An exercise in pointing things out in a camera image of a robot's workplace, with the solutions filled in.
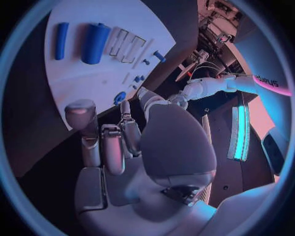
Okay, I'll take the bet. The glowing light bar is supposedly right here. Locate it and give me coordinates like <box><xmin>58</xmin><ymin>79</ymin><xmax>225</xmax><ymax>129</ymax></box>
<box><xmin>226</xmin><ymin>104</ymin><xmax>252</xmax><ymax>162</ymax></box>

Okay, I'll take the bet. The fat blue cylinder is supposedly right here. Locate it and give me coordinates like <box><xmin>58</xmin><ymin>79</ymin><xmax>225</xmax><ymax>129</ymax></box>
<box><xmin>80</xmin><ymin>22</ymin><xmax>112</xmax><ymax>65</ymax></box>

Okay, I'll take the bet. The white task board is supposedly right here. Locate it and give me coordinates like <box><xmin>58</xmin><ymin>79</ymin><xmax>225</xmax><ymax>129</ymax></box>
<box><xmin>44</xmin><ymin>0</ymin><xmax>177</xmax><ymax>131</ymax></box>

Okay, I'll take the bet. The slim long blue cylinder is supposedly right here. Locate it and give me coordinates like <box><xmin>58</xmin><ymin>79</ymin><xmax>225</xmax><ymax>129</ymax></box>
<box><xmin>54</xmin><ymin>22</ymin><xmax>70</xmax><ymax>61</ymax></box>

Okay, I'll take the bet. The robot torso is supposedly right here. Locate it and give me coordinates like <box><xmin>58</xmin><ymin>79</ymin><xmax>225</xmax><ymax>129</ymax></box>
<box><xmin>233</xmin><ymin>35</ymin><xmax>295</xmax><ymax>143</ymax></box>

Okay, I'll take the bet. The white cable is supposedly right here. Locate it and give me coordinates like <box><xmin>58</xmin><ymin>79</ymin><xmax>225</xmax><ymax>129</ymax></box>
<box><xmin>187</xmin><ymin>65</ymin><xmax>233</xmax><ymax>84</ymax></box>

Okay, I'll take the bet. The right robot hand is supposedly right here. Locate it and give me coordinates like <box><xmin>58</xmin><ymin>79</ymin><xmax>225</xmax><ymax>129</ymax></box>
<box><xmin>63</xmin><ymin>87</ymin><xmax>218</xmax><ymax>236</ymax></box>

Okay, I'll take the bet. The workshop rack with equipment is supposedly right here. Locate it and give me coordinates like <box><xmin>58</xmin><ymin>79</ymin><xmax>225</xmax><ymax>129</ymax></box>
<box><xmin>197</xmin><ymin>0</ymin><xmax>244</xmax><ymax>74</ymax></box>

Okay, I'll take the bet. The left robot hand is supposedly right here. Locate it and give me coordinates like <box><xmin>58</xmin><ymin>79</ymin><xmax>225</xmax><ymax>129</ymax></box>
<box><xmin>168</xmin><ymin>91</ymin><xmax>194</xmax><ymax>110</ymax></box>

